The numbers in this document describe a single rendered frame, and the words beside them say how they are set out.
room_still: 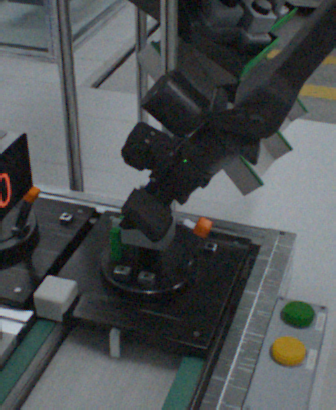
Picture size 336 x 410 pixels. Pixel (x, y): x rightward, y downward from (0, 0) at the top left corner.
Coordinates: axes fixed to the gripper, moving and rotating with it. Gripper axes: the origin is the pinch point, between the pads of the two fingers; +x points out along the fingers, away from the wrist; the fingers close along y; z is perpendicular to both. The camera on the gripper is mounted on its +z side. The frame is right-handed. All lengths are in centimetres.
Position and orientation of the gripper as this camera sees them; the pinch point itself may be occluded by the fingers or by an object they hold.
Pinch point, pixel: (143, 204)
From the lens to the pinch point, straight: 94.3
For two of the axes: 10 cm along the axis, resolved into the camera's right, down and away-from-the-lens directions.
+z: -7.1, -6.9, -1.6
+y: -3.3, 5.2, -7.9
